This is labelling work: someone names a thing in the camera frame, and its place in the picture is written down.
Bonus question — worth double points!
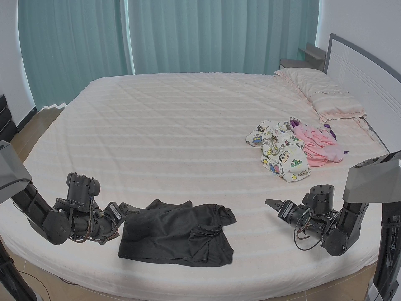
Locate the grey bedside table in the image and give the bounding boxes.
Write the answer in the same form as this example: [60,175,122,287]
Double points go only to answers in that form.
[280,43,326,72]

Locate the purple garment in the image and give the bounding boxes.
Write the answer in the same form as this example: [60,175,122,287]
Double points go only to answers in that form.
[290,117,349,154]

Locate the blue-green curtain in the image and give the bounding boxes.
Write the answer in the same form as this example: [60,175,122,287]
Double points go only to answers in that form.
[127,0,320,74]
[19,0,135,110]

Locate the white printed garment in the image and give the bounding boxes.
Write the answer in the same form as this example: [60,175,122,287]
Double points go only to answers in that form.
[245,120,311,182]

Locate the black chest of drawers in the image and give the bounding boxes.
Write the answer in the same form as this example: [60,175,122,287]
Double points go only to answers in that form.
[0,94,18,143]

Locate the pink garment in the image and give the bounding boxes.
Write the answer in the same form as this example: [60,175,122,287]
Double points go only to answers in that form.
[293,124,344,167]

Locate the bed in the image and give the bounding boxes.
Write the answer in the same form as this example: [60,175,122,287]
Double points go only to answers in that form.
[0,33,401,297]

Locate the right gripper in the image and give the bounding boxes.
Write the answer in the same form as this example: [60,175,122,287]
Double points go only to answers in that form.
[265,199,303,226]

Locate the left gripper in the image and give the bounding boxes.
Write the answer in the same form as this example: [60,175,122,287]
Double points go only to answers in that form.
[91,202,140,242]

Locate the pale pink pillow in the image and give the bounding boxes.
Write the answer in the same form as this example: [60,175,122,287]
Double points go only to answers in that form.
[273,68,367,124]

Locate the black T-shirt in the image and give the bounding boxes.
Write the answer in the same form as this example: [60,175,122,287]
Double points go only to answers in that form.
[118,199,237,267]

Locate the black cable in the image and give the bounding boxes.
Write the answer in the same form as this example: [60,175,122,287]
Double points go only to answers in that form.
[19,271,48,301]

